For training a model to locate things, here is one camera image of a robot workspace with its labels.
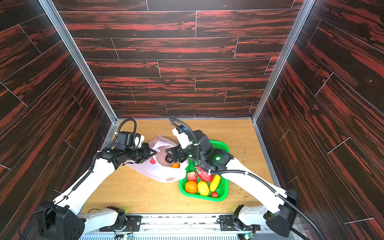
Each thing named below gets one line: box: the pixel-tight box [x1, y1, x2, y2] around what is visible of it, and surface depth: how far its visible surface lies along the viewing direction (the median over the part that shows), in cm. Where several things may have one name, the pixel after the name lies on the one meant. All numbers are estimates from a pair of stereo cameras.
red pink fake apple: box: [187, 171, 197, 181], surface depth 88 cm
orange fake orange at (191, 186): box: [185, 180, 198, 194], surface depth 81 cm
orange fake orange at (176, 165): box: [171, 163, 181, 169], surface depth 92 cm
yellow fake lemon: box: [197, 181, 210, 196], surface depth 82 cm
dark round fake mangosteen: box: [165, 154, 173, 164], surface depth 95 cm
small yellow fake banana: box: [210, 174, 221, 192], surface depth 85 cm
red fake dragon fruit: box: [195, 166, 213, 183], surface depth 84 cm
